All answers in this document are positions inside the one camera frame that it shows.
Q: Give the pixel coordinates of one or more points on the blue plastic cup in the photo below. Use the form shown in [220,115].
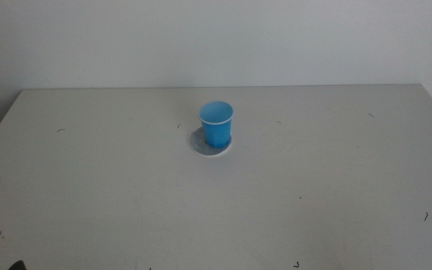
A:
[218,131]

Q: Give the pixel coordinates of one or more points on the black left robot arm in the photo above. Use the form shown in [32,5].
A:
[18,266]

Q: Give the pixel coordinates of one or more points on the round grey cup mat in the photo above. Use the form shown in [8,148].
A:
[200,147]

